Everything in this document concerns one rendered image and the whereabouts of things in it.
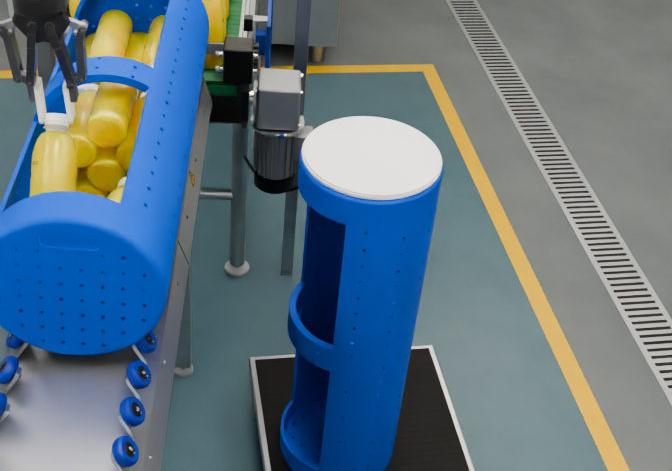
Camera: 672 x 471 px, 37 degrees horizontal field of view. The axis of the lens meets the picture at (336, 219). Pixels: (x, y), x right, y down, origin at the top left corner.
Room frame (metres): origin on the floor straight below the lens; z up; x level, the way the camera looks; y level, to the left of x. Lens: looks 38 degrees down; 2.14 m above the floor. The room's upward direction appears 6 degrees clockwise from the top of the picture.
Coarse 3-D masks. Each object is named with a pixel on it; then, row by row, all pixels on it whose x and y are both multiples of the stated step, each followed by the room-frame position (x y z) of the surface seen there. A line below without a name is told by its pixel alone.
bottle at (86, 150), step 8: (80, 96) 1.55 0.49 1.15; (88, 96) 1.55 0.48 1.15; (80, 104) 1.53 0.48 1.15; (88, 104) 1.53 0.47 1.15; (80, 112) 1.50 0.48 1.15; (88, 112) 1.50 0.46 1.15; (80, 120) 1.47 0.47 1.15; (72, 128) 1.45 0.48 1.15; (80, 128) 1.45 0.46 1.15; (72, 136) 1.42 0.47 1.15; (80, 136) 1.43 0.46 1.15; (80, 144) 1.42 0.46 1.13; (88, 144) 1.42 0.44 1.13; (80, 152) 1.43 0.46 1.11; (88, 152) 1.42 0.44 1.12; (96, 152) 1.43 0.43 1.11; (80, 160) 1.42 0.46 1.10; (88, 160) 1.42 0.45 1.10
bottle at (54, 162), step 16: (48, 128) 1.31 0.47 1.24; (64, 128) 1.31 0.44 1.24; (48, 144) 1.27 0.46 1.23; (64, 144) 1.28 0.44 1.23; (32, 160) 1.26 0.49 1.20; (48, 160) 1.25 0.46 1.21; (64, 160) 1.26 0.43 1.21; (32, 176) 1.25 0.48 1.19; (48, 176) 1.24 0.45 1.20; (64, 176) 1.25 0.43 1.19; (32, 192) 1.23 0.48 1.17
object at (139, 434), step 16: (192, 144) 1.77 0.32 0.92; (176, 240) 1.44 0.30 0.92; (160, 320) 1.22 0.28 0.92; (160, 336) 1.19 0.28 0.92; (160, 352) 1.16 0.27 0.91; (128, 384) 1.04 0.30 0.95; (144, 400) 1.04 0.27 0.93; (128, 432) 0.96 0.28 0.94; (144, 432) 0.98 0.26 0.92; (144, 448) 0.95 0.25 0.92
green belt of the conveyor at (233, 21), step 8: (232, 0) 2.50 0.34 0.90; (240, 0) 2.51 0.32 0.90; (232, 8) 2.45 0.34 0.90; (240, 8) 2.46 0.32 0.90; (232, 16) 2.41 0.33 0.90; (240, 16) 2.41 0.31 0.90; (232, 24) 2.36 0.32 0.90; (232, 32) 2.32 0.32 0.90; (208, 72) 2.10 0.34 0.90; (216, 72) 2.11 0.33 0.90; (208, 80) 2.08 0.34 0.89; (216, 80) 2.09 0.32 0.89; (208, 88) 2.08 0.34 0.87; (216, 88) 2.08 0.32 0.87; (224, 88) 2.08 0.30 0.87; (232, 88) 2.08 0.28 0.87
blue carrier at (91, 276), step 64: (128, 0) 1.95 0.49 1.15; (192, 0) 1.91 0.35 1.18; (128, 64) 1.54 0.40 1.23; (192, 64) 1.70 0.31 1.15; (192, 128) 1.56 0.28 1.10; (64, 192) 1.15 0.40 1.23; (128, 192) 1.20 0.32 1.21; (0, 256) 1.08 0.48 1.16; (64, 256) 1.09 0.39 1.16; (128, 256) 1.10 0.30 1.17; (0, 320) 1.08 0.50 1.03; (64, 320) 1.09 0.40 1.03; (128, 320) 1.10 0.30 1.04
